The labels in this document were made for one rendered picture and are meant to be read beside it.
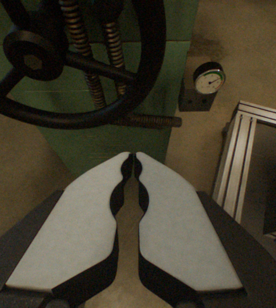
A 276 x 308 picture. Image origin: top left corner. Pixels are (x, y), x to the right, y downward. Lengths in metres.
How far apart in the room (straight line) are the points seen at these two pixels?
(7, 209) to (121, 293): 0.65
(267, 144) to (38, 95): 0.90
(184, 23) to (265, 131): 0.73
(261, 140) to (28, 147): 1.19
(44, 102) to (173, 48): 0.36
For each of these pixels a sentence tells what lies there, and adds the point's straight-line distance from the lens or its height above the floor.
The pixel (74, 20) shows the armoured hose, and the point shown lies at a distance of 0.32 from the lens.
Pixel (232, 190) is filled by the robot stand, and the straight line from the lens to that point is 0.83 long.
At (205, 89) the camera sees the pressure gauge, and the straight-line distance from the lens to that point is 0.47.
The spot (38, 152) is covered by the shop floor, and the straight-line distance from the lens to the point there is 1.24.
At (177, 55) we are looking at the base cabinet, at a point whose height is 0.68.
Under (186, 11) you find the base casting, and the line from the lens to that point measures 0.44.
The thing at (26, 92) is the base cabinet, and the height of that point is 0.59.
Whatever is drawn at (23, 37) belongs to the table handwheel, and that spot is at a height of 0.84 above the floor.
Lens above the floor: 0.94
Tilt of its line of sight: 60 degrees down
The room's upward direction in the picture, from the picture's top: 2 degrees counter-clockwise
